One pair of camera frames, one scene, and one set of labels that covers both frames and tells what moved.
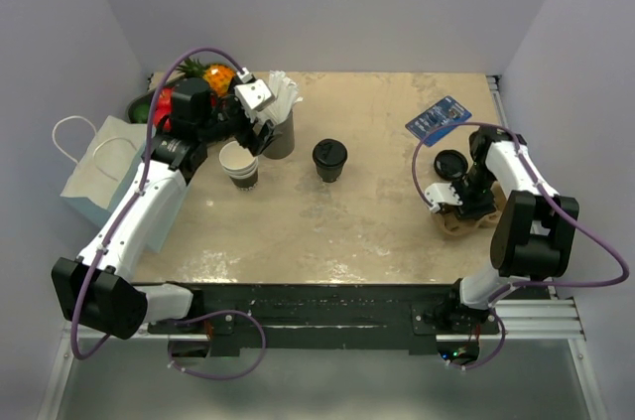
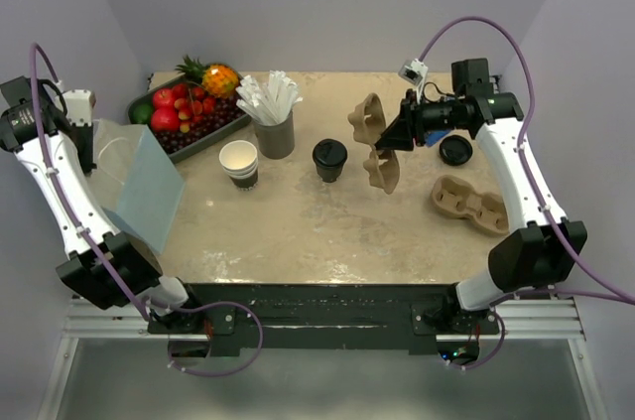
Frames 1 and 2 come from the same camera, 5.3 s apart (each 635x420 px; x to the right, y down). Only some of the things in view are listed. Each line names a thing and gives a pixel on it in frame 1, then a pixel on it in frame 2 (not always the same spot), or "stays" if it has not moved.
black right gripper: x=474 y=210 to x=399 y=135
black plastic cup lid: x=329 y=152 stays
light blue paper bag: x=107 y=173 stays
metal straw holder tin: x=283 y=146 stays
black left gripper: x=256 y=143 to x=86 y=158
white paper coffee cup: x=329 y=175 stays
